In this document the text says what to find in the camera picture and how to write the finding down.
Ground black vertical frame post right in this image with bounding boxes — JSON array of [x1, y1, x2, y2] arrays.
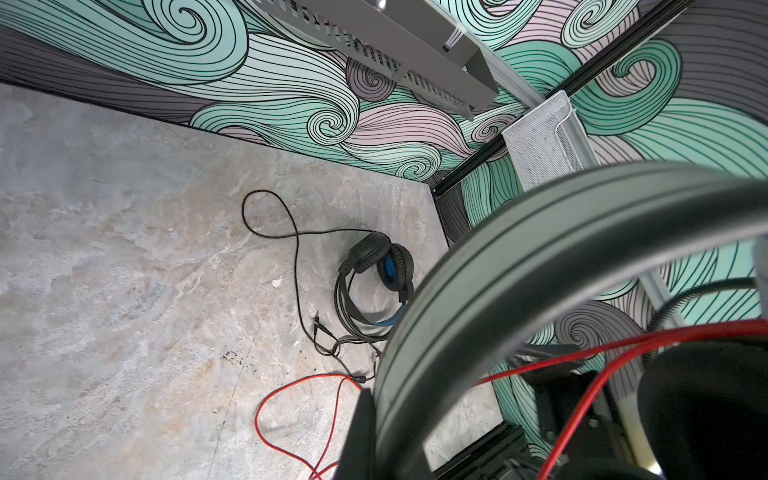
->
[[431, 0, 695, 200]]

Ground black and blue headphones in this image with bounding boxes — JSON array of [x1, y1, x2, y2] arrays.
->
[[337, 231, 414, 327]]

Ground white and black headphones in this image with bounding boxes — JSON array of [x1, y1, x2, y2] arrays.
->
[[374, 161, 767, 474]]

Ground grey mesh wall holder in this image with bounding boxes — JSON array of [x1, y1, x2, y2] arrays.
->
[[502, 90, 598, 191]]

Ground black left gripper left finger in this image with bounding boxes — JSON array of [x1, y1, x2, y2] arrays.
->
[[333, 389, 376, 480]]

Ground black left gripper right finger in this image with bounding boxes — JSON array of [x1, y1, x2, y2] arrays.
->
[[393, 446, 434, 480]]

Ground black perforated wall tray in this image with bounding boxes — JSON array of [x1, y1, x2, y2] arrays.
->
[[243, 0, 499, 119]]

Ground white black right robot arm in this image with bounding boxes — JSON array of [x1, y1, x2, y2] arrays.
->
[[513, 277, 767, 479]]

